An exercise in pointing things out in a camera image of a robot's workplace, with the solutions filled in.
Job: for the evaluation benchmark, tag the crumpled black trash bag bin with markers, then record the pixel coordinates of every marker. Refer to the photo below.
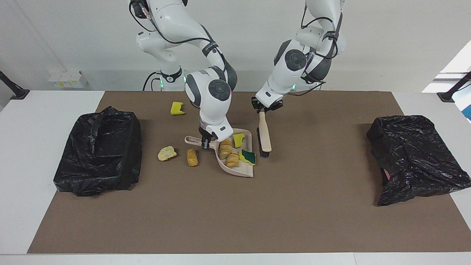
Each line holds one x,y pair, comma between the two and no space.
415,154

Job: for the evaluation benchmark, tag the blue plastic object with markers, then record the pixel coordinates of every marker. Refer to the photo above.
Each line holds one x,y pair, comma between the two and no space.
468,112

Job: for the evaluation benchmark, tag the beige hand brush black bristles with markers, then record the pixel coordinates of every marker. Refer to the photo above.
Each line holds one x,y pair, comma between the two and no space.
265,136

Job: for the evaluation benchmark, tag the beige plastic dustpan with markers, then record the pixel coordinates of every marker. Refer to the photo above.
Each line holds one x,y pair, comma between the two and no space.
241,171

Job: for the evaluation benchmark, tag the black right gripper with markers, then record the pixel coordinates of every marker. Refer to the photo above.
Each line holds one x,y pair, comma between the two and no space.
204,133

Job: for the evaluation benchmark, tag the pink plastic bin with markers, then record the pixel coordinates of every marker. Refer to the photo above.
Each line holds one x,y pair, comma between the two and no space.
384,176

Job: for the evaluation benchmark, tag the notched yellow sponge piece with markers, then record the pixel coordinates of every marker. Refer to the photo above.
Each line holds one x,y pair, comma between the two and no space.
176,109

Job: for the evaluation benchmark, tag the white wall socket box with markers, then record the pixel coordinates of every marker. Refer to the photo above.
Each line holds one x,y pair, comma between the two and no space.
68,79

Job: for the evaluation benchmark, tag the black camera stand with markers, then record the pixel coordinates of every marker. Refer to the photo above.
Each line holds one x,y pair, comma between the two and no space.
447,96
16,92

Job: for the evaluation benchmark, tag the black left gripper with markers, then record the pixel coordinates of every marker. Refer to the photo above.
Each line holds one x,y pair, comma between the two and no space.
276,106

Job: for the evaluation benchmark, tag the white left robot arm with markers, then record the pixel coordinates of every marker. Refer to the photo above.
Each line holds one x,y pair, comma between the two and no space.
290,70

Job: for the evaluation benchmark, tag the open black trash bag bin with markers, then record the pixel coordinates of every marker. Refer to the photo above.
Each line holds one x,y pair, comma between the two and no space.
95,154

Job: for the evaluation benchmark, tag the brown toy bread bun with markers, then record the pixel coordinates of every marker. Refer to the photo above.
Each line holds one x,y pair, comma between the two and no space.
192,157

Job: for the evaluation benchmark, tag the yellow green sponge piece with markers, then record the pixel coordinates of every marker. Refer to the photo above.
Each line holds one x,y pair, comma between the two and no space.
248,157

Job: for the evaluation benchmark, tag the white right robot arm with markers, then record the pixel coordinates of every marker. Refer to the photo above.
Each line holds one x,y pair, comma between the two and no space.
217,99

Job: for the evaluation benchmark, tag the brown table mat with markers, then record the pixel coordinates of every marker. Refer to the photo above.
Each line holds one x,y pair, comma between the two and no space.
220,228

